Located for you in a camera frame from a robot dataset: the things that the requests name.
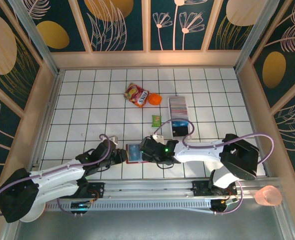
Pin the aluminium frame post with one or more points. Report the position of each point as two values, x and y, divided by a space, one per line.
35 37
257 35

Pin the orange fruit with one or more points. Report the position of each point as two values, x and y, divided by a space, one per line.
154 99

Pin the blue VIP credit card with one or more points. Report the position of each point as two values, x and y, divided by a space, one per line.
134 152

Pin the green snack packet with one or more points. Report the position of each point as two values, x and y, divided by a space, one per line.
156 121

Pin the stack of credit cards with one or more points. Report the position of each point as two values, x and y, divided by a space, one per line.
178 107

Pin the orange fruit candy bag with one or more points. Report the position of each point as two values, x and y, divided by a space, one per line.
137 95

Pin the black controller board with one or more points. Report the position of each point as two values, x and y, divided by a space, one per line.
81 206
222 205

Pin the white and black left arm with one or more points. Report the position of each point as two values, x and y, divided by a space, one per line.
57 172

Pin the pink plastic cup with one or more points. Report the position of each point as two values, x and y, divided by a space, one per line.
268 196

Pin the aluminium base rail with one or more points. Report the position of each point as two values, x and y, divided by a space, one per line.
150 187

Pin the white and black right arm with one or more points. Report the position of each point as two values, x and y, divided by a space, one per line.
200 152

